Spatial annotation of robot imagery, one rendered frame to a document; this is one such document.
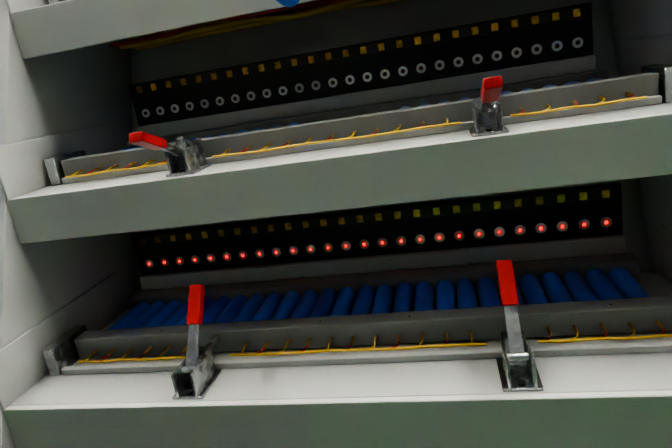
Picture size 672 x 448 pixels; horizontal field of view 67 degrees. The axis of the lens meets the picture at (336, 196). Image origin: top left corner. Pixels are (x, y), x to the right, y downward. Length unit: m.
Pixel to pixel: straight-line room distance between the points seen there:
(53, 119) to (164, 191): 0.20
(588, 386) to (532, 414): 0.04
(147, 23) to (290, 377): 0.35
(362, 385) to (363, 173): 0.17
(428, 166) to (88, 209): 0.31
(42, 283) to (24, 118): 0.17
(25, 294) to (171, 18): 0.30
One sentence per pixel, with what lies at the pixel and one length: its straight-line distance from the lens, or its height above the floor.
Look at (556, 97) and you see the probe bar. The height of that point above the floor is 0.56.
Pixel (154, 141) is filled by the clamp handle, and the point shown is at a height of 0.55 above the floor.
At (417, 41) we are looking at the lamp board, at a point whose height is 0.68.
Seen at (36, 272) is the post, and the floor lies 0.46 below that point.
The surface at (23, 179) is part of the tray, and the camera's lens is 0.59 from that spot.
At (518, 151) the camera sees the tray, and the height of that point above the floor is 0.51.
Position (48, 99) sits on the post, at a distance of 0.64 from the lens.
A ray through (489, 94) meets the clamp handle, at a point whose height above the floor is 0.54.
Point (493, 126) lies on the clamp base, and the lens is 0.44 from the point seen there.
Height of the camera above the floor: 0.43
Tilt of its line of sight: 9 degrees up
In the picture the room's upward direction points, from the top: 5 degrees counter-clockwise
